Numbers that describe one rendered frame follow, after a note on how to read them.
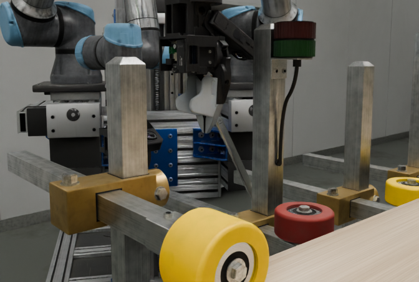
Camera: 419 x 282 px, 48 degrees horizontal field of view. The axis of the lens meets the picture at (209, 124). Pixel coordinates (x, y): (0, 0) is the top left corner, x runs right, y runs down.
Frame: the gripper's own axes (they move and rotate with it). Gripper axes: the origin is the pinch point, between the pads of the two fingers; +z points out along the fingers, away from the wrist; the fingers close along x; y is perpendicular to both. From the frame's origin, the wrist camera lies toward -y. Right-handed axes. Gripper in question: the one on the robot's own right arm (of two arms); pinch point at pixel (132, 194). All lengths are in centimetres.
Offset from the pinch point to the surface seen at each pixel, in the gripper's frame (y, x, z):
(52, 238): 196, -58, 82
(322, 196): -33.4, -20.0, -3.3
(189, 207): -21.5, 1.5, -2.9
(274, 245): -41.1, 1.5, -2.1
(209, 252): -58, 28, -14
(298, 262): -55, 13, -7
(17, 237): 212, -42, 82
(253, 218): -35.8, 0.3, -4.4
